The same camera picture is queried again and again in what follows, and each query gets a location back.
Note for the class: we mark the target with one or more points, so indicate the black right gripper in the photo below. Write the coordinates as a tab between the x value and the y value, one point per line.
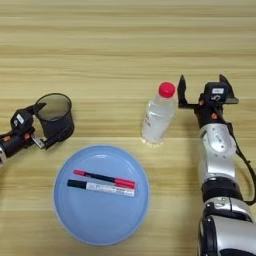
212	115

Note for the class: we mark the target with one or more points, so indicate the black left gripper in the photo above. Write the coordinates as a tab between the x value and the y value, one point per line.
15	141

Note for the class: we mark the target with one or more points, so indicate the black mesh cup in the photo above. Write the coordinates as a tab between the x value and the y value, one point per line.
56	125

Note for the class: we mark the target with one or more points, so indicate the clear bottle with red cap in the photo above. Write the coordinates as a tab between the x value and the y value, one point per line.
158	118

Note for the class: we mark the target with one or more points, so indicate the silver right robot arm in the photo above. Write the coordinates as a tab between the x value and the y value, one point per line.
216	160

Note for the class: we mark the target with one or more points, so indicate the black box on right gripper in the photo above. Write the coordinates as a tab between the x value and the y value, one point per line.
216	91

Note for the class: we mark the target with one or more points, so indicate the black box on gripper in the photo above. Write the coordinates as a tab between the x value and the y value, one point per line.
216	91
21	120

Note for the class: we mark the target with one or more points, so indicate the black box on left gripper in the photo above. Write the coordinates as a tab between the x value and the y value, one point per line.
21	120

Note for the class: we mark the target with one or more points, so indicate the red and black pen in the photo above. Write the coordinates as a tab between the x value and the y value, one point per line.
110	179

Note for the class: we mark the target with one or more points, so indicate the black and white marker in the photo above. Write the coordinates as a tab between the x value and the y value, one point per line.
106	188

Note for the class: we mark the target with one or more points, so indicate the blue round plate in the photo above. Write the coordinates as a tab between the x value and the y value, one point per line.
100	216

